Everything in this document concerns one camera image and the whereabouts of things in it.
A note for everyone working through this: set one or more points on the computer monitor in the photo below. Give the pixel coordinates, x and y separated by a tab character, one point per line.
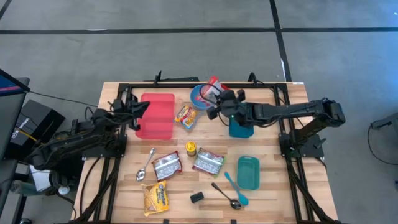
9	109

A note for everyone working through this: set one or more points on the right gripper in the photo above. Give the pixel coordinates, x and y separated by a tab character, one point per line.
233	112

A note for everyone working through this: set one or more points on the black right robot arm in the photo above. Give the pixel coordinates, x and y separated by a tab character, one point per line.
295	109

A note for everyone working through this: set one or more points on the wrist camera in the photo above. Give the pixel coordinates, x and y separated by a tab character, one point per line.
212	113
134	126

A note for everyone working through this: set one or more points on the red translucent plastic bin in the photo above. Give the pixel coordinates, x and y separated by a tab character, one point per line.
158	124

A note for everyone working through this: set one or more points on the silver metal spoon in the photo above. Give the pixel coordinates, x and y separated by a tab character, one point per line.
141	175

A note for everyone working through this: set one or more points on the dark teal plastic bin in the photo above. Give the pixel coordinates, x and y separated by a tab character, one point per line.
241	132

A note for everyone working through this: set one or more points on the grey stand leg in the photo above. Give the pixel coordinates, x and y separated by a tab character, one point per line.
388	119

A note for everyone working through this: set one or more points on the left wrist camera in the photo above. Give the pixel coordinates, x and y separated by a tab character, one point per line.
134	126

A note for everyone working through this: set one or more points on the red white ramen pack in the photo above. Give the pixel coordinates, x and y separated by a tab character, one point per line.
214	84

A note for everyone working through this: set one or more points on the pink green shrimp ramen pack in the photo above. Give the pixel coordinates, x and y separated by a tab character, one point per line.
207	162

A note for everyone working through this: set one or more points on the yellow chicken ramen pack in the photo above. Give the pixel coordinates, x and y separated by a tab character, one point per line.
155	199

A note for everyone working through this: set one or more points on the white tag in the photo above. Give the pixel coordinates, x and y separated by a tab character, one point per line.
298	82

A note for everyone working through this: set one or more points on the white paper sheet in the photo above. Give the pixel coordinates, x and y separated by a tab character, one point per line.
40	180

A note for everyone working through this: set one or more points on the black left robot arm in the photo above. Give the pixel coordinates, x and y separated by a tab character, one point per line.
62	144

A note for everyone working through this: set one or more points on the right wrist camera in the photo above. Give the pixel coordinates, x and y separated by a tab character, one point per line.
212	113

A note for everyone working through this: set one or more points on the mint green plastic bin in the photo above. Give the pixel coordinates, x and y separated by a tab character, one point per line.
248	172

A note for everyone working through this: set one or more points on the teal bag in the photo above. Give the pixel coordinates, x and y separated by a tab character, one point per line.
23	188

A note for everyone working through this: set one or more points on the black cardboard box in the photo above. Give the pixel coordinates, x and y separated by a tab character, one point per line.
37	121

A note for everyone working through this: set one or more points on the roast beef ramen pack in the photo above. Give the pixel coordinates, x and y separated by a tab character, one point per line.
167	166

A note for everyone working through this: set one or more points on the blue beef ramen pack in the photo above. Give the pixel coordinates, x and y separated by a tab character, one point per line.
186	117

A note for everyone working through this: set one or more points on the black metal table frame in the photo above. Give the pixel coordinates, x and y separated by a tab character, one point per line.
149	85

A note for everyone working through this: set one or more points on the dark jar with yellow lid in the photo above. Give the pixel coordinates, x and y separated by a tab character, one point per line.
191	147

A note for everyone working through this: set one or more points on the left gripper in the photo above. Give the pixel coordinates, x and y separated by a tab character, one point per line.
129	112

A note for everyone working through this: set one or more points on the turquoise plastic spoon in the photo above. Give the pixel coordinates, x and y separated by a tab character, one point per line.
242	198

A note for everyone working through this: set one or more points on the white round cap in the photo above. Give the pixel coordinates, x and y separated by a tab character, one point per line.
64	190

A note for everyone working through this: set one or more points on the blue bowl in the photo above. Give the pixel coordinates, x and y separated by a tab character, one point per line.
196	99

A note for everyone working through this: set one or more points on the green black pepper tin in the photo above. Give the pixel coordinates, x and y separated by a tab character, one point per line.
196	197

